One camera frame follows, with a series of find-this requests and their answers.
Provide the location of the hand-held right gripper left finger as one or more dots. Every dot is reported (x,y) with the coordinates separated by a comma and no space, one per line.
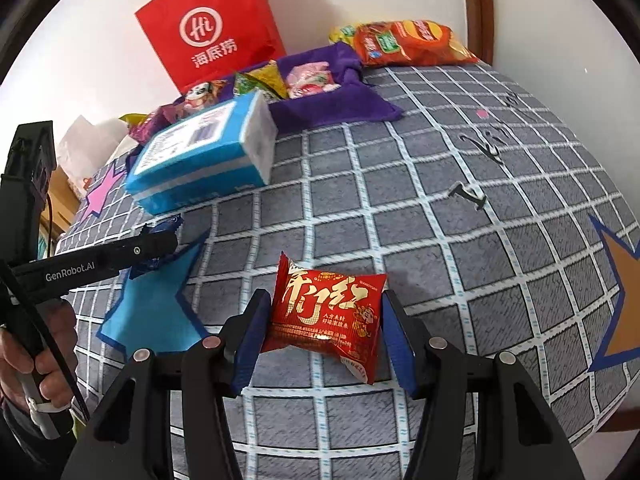
(252,340)

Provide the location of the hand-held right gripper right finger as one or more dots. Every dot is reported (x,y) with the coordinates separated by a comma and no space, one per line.
(397,340)

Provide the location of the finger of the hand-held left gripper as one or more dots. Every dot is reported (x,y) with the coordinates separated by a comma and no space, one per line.
(155,245)

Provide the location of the red snack packet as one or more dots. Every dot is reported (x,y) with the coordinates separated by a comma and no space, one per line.
(320,310)

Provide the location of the blue tissue box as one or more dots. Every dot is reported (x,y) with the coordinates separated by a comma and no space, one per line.
(200,160)

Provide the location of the large pink snack packet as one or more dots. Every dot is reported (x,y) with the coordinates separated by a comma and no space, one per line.
(155,122)

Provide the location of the yellow green snack packet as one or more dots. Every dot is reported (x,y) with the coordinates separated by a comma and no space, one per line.
(131,118)

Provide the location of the pink panda snack packet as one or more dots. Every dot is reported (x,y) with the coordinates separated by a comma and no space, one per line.
(197,95)

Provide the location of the purple towel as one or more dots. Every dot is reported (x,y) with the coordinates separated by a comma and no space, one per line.
(320,110)

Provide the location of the white strawberry snack packet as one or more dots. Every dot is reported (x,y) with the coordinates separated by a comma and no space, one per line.
(312,89)

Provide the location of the person's left forearm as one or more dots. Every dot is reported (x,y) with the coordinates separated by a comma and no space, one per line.
(20,440)

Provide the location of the person's left hand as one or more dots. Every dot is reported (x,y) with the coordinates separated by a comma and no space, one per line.
(62,340)

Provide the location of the wooden nightstand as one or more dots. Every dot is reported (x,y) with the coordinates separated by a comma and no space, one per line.
(62,195)

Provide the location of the white plastic shopping bag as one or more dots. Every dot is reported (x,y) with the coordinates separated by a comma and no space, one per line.
(85,150)

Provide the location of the grey checked bed cover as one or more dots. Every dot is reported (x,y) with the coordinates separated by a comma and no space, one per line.
(400,210)

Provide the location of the red paper bag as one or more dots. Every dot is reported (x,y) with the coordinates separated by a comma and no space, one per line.
(215,10)

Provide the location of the yellow chips bag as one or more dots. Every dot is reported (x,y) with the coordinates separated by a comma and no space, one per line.
(342,34)

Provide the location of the orange chips bag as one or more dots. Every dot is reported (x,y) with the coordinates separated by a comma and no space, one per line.
(415,42)

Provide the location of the brown wooden door frame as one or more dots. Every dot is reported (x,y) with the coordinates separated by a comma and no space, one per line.
(477,5)

